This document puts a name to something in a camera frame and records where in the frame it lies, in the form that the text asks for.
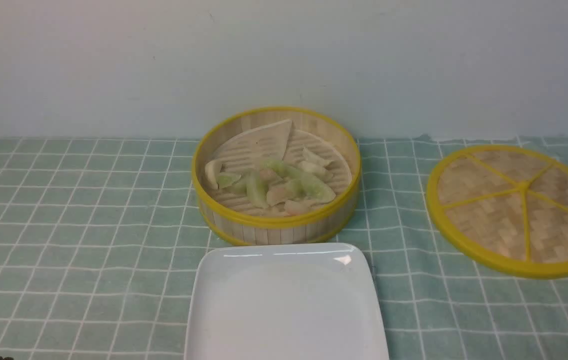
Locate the white square plate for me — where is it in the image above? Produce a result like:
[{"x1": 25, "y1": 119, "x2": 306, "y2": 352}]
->
[{"x1": 183, "y1": 243, "x2": 389, "y2": 360}]

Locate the pink dumpling centre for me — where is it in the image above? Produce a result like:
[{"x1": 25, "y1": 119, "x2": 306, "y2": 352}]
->
[{"x1": 266, "y1": 178, "x2": 303, "y2": 207}]

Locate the pale dumpling front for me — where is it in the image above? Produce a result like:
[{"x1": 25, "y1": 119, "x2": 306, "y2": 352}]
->
[{"x1": 283, "y1": 199, "x2": 314, "y2": 216}]

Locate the white dumpling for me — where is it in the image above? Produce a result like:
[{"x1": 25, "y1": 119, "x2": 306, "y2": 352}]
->
[
  {"x1": 297, "y1": 161, "x2": 333, "y2": 182},
  {"x1": 204, "y1": 159, "x2": 223, "y2": 190},
  {"x1": 302, "y1": 146, "x2": 332, "y2": 168}
]

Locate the white dumpling back right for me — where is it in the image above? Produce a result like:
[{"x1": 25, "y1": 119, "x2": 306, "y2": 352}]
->
[{"x1": 302, "y1": 146, "x2": 332, "y2": 168}]

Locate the bamboo steamer basket yellow rim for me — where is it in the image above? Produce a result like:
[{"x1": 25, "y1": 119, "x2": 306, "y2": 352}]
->
[{"x1": 191, "y1": 106, "x2": 362, "y2": 246}]

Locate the small green dumpling left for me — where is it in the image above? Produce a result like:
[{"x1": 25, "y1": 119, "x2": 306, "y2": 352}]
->
[{"x1": 217, "y1": 172, "x2": 242, "y2": 189}]

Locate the white dumpling far left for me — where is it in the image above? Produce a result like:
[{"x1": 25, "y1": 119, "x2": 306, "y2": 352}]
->
[{"x1": 204, "y1": 159, "x2": 223, "y2": 190}]

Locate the green checkered tablecloth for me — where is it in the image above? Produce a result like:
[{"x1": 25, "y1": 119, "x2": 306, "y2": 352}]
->
[{"x1": 0, "y1": 136, "x2": 568, "y2": 360}]

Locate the bamboo steamer lid yellow rim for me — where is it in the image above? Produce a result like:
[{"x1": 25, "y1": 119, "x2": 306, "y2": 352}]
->
[{"x1": 425, "y1": 145, "x2": 568, "y2": 279}]

